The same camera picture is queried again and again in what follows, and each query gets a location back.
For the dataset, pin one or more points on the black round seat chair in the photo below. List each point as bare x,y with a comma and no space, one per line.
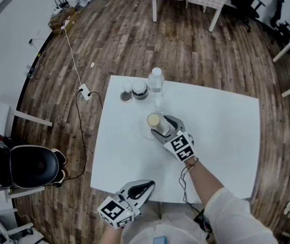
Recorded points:
33,165

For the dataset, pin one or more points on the person's right forearm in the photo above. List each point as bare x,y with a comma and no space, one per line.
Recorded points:
204,182

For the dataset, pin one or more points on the black router with antennas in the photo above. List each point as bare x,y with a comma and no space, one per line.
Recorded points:
60,4

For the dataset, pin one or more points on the white floor power strip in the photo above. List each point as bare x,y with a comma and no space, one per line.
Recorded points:
85,91

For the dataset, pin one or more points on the black battery pack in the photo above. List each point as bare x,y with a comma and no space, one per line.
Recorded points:
203,224

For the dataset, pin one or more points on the round metal lid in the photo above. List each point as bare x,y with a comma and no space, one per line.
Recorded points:
126,96

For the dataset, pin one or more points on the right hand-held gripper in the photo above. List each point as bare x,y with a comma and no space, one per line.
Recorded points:
180,147

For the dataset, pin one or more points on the clear glass bowl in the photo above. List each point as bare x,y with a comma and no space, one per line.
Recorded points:
143,129

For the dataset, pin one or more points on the person's white clothing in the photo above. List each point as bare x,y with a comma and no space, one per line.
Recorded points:
175,227

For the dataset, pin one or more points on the clear plastic water bottle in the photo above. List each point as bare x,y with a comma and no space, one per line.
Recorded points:
156,85

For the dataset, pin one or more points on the dark jar with white lid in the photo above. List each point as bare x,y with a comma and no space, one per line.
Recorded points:
140,90

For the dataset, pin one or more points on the small paper scrap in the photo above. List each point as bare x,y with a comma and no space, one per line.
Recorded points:
92,65

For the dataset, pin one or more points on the white side desk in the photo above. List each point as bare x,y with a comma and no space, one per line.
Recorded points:
5,110

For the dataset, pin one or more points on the cardboard box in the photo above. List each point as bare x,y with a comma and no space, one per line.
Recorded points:
63,18

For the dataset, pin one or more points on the light blue badge holder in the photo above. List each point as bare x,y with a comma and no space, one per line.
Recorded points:
160,240

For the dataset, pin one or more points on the person's left forearm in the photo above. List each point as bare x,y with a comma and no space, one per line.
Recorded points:
110,235

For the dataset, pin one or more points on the crumpled white bag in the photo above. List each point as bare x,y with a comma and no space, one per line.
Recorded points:
85,1

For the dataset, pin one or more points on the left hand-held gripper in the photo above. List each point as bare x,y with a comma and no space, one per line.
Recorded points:
115,211

